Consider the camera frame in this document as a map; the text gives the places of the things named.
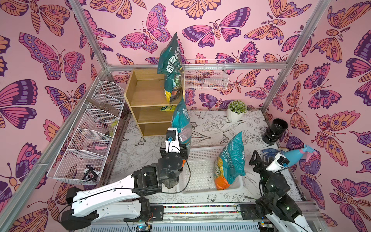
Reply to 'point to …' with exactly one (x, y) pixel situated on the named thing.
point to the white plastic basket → (197, 175)
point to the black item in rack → (95, 174)
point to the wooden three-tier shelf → (145, 94)
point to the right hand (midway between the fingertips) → (261, 154)
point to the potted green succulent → (235, 110)
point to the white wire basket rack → (84, 161)
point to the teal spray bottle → (294, 155)
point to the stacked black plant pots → (278, 126)
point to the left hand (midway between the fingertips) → (180, 134)
